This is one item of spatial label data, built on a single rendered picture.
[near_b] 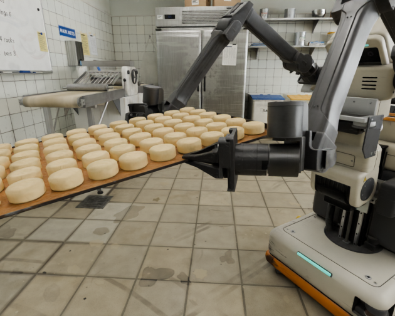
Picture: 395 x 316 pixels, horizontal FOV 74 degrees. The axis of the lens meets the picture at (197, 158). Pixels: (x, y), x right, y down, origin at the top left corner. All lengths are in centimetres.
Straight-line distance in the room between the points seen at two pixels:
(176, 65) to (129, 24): 153
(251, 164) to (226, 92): 385
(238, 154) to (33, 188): 32
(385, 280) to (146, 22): 499
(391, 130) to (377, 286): 69
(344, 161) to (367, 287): 53
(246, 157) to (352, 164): 87
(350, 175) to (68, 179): 106
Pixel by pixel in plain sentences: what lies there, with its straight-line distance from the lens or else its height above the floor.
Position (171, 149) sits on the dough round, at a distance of 48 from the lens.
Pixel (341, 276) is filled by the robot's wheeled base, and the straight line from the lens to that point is 142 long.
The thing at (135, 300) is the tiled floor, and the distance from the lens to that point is 157.
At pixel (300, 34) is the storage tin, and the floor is 174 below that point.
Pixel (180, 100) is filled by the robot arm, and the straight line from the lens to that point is 97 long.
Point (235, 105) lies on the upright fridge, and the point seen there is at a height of 63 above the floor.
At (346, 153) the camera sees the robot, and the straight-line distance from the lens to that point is 126.
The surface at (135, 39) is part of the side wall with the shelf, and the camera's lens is 542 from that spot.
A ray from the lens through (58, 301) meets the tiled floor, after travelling 170.
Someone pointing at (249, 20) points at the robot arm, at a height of 130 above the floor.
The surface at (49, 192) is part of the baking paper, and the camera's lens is 46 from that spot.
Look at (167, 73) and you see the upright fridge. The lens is 433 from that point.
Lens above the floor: 112
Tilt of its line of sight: 18 degrees down
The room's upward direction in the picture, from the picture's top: straight up
